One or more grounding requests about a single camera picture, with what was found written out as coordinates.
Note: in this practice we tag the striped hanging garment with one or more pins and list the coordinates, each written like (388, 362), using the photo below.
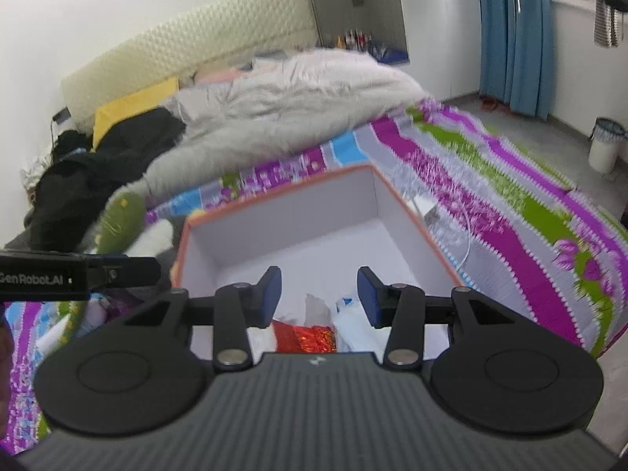
(607, 24)

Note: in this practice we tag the white trash bin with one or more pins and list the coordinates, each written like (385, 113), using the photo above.
(607, 144)

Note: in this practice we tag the black cloth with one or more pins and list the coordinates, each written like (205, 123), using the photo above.
(71, 147)

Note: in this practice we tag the yellow pillow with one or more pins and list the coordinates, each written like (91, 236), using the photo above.
(132, 108)

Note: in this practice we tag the white crumpled clothes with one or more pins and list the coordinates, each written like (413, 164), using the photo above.
(37, 171)

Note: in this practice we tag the green plush massage stick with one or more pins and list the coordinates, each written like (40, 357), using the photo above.
(120, 223)

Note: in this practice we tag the pink pillow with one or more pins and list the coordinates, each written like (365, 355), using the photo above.
(221, 74)

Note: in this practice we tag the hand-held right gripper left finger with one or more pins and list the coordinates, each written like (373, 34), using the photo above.
(270, 299)

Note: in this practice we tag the dark grey blanket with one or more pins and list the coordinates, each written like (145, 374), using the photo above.
(19, 240)

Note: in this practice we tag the pink cardboard box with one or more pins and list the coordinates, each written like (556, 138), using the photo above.
(304, 216)

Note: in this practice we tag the row of small bottles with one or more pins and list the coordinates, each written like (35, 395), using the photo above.
(353, 39)

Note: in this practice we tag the blue curtain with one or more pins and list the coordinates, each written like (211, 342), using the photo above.
(515, 34)

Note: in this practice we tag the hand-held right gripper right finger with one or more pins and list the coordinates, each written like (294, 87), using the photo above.
(369, 299)

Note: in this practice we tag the red foil packet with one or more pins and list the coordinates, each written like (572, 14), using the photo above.
(309, 338)

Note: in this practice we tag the beige padded headboard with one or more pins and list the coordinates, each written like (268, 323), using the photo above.
(186, 39)

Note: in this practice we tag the floral striped bedsheet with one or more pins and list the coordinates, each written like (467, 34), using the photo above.
(515, 235)

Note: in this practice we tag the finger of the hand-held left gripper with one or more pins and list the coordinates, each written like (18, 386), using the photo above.
(127, 271)

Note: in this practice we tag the light grey duvet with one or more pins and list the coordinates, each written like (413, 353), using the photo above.
(294, 103)

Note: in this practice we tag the black jacket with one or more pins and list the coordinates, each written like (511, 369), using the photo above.
(113, 167)

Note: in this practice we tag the blue and white plastic packet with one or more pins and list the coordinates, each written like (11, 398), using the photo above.
(355, 324)

